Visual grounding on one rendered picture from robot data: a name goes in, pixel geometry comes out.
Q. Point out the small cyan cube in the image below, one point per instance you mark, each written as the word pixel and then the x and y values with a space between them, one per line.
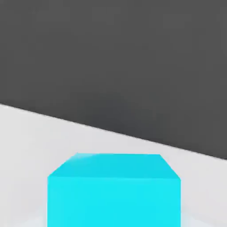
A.
pixel 113 195

